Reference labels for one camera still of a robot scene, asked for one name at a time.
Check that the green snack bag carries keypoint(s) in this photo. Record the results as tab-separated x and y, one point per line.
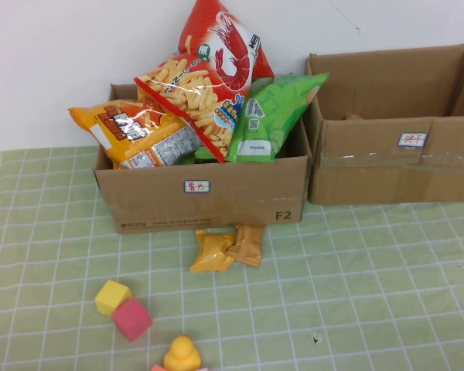
201	153

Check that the orange-brown snack packet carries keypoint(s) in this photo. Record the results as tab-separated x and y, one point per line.
247	247

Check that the small yellow snack packet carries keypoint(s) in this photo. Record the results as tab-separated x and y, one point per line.
210	255

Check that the cardboard box with F2 print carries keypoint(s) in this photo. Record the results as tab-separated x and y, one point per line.
236	193

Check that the white label with red writing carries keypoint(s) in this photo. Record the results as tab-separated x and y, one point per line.
196	186
411	140

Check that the green chips bag with barcode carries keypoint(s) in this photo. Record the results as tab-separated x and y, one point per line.
278	104

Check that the orange chips bag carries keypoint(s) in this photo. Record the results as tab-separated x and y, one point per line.
112	131

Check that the red shrimp chips bag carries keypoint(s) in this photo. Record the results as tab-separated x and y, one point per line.
224	50

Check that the large plain cardboard box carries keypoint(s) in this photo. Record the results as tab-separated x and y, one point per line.
371	181

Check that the clear packing tape strip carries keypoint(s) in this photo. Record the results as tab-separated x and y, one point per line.
371	158

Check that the yellow foam cube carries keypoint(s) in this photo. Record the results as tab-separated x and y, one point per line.
110	295

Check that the pink foam cube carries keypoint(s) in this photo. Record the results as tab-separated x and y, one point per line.
130	318

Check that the yellow rubber duck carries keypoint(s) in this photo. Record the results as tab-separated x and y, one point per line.
181	355

